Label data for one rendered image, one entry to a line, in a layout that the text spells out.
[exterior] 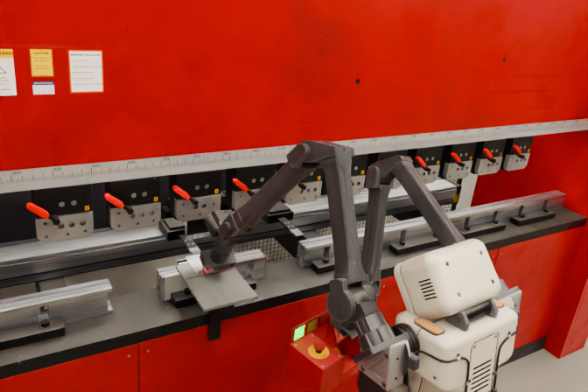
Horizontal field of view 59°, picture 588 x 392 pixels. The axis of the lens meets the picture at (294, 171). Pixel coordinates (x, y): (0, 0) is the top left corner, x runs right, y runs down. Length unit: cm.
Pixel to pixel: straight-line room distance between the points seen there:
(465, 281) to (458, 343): 14
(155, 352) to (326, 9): 123
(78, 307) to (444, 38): 159
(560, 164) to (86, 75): 257
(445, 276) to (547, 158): 213
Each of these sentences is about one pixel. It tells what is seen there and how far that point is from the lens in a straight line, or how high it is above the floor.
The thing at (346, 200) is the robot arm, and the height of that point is 146.
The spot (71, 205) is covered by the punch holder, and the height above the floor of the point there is 128.
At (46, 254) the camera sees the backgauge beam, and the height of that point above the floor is 98.
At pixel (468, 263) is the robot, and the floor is 136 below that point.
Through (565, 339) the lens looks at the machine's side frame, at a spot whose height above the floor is 14.
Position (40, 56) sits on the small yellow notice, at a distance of 148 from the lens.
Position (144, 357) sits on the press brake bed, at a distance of 184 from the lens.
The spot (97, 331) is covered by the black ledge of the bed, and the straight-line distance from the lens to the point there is 179.
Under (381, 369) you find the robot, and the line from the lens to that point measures 127.
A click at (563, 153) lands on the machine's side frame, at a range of 327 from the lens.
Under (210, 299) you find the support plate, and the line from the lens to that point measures 167.
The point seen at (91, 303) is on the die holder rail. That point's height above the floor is 93.
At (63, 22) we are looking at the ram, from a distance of 148.
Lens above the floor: 197
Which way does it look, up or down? 21 degrees down
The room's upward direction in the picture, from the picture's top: 6 degrees clockwise
